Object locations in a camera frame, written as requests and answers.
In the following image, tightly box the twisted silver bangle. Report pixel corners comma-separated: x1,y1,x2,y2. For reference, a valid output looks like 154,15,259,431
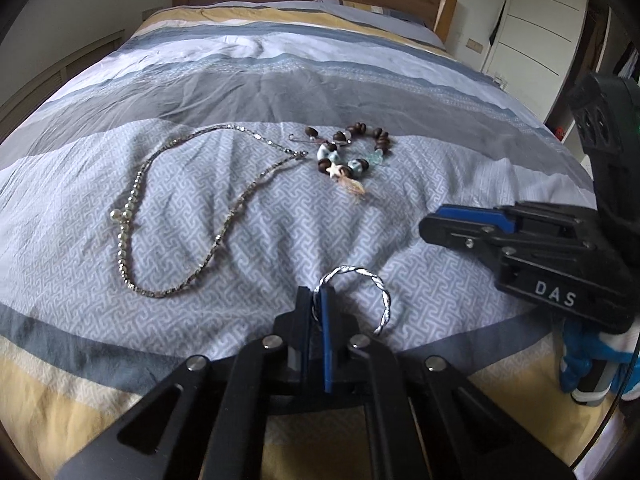
310,264,393,337

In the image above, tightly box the blue gloved right hand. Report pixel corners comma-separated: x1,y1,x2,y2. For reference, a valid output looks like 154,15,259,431
559,316,639,405

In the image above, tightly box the white wardrobe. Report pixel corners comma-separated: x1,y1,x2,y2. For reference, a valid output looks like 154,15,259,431
483,0,588,120

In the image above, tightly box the grey pillow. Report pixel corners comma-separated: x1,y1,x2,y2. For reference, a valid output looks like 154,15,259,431
309,0,446,51

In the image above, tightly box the striped duvet cover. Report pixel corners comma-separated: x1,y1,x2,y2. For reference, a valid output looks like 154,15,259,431
1,6,602,479

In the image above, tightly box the radiator cover panel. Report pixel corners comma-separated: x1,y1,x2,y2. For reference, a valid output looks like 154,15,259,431
0,29,125,141

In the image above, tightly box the black cable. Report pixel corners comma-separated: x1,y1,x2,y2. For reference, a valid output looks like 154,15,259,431
569,339,640,470

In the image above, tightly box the brown bead bracelet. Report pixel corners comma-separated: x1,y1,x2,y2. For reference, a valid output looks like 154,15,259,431
288,120,394,206

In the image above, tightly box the silver bead necklace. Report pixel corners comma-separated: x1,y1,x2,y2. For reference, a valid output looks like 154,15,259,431
109,122,309,300

